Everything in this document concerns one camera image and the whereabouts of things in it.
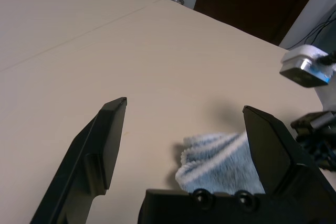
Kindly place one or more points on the dark brown door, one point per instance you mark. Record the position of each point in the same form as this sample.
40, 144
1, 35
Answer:
252, 1

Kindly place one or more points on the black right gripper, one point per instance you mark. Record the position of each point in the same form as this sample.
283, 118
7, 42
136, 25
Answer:
319, 134

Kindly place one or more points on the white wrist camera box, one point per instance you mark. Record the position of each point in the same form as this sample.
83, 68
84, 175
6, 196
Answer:
299, 62

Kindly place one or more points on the blue white striped rag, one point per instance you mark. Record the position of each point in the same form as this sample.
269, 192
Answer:
218, 161

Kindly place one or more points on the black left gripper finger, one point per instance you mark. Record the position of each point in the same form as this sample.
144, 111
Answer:
86, 155

